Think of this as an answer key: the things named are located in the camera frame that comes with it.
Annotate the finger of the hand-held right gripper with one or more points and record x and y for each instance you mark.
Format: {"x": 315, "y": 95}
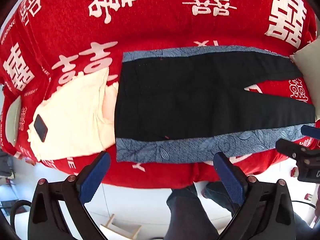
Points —
{"x": 290, "y": 148}
{"x": 311, "y": 132}

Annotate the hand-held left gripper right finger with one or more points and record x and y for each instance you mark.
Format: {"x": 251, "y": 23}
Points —
{"x": 228, "y": 177}

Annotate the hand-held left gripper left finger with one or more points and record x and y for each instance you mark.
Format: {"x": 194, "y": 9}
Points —
{"x": 96, "y": 172}

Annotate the black pants with blue trim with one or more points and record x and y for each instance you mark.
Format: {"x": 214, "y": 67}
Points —
{"x": 187, "y": 92}

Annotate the person's leg in dark trousers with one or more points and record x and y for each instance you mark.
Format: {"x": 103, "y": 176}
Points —
{"x": 190, "y": 215}
{"x": 220, "y": 195}

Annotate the cream cloth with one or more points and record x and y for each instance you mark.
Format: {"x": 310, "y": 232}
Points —
{"x": 75, "y": 110}

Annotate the white pillow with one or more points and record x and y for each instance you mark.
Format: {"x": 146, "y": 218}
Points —
{"x": 308, "y": 57}

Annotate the white oval plate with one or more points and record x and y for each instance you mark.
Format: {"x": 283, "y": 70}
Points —
{"x": 13, "y": 120}

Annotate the red printed blanket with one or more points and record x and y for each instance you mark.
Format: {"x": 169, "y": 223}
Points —
{"x": 162, "y": 25}

